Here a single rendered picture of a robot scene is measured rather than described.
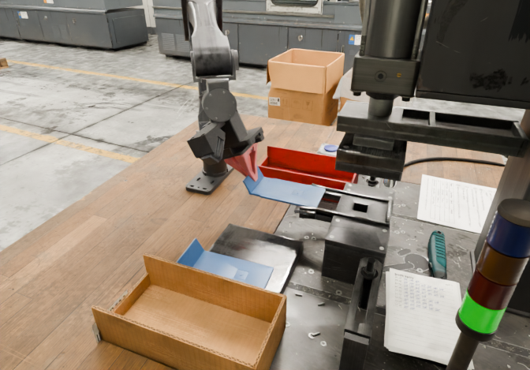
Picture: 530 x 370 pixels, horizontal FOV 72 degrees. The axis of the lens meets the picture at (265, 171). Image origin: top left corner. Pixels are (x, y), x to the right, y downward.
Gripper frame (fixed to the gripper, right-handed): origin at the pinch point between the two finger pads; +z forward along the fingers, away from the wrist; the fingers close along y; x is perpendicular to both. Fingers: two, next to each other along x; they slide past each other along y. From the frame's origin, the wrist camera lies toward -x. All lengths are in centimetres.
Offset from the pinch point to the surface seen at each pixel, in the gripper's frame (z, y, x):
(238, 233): 7.4, -2.9, -9.0
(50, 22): -195, -599, 466
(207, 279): 4.5, 1.4, -25.0
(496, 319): 9.4, 39.3, -27.4
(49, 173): 3, -241, 99
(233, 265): 8.1, 0.4, -17.6
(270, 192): 3.1, 3.7, -2.0
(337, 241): 9.7, 18.0, -11.3
